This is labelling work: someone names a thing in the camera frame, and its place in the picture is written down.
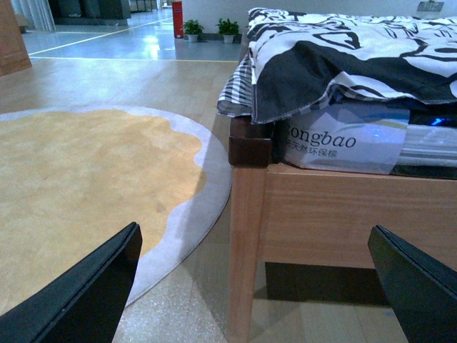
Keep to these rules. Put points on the left potted green plant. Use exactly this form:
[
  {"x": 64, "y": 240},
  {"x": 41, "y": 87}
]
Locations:
[{"x": 192, "y": 29}]

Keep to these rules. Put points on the red fire extinguisher box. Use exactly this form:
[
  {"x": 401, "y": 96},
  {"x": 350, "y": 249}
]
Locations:
[{"x": 178, "y": 22}]

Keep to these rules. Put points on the striped bed sheet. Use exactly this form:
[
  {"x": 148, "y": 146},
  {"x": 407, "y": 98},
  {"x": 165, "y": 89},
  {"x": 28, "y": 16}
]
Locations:
[{"x": 236, "y": 96}]

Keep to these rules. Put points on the potted green plant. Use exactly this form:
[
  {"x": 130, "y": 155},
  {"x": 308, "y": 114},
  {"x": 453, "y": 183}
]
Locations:
[
  {"x": 192, "y": 29},
  {"x": 228, "y": 29}
]

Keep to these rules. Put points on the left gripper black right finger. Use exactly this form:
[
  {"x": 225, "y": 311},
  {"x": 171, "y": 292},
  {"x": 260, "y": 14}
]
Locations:
[{"x": 420, "y": 289}]

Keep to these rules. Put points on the wooden bed frame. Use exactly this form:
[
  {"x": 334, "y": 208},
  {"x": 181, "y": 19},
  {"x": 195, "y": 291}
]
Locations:
[{"x": 323, "y": 218}]

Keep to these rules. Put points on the yellow and grey round rug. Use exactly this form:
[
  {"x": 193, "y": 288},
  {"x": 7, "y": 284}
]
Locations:
[{"x": 72, "y": 178}]

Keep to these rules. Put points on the dark brown corner guard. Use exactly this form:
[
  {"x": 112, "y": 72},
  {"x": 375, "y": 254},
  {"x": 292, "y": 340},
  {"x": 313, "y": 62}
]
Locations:
[{"x": 249, "y": 145}]

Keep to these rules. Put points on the black and white duvet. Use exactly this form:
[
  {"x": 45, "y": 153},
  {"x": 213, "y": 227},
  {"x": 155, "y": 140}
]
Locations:
[{"x": 302, "y": 62}]

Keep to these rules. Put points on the wooden cabinet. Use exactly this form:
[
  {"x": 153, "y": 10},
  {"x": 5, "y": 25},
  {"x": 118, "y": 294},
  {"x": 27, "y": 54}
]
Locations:
[{"x": 14, "y": 56}]

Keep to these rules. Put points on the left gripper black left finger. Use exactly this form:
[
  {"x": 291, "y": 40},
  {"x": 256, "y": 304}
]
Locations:
[{"x": 86, "y": 302}]

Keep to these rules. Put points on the right potted green plant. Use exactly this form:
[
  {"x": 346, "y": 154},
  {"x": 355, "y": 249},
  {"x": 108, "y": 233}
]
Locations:
[{"x": 228, "y": 29}]

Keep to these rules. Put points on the plastic-wrapped mattress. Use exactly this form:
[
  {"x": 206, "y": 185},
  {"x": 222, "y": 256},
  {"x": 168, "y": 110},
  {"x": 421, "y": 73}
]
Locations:
[{"x": 402, "y": 138}]

